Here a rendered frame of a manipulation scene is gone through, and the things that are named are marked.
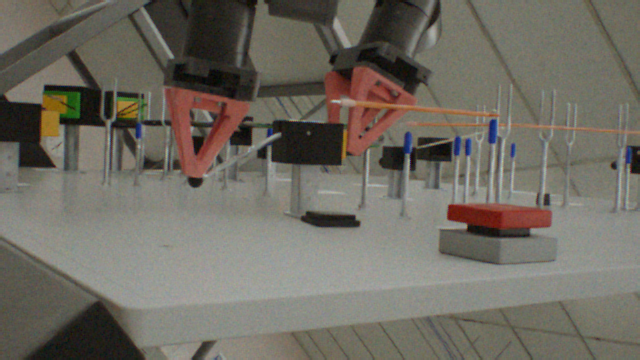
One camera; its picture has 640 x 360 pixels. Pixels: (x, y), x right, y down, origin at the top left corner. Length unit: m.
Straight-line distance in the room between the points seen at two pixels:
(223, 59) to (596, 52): 2.90
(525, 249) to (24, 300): 0.30
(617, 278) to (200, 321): 0.30
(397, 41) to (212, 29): 0.19
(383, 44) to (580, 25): 2.76
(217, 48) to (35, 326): 0.38
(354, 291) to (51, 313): 0.14
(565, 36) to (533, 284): 3.07
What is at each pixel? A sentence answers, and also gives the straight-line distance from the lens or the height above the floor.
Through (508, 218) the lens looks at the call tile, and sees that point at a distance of 0.50.
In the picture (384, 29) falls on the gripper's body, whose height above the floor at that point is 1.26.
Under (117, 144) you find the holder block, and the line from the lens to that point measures 1.46.
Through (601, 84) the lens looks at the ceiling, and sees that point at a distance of 3.56.
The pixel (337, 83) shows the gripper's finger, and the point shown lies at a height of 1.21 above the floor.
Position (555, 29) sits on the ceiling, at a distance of 3.53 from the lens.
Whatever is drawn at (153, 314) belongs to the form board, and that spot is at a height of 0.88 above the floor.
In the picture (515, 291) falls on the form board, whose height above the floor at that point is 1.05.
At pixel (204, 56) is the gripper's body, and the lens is 0.67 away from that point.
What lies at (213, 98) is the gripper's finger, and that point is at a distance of 0.66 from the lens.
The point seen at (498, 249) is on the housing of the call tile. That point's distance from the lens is 0.49.
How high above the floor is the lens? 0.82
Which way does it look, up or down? 25 degrees up
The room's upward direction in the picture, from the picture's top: 49 degrees clockwise
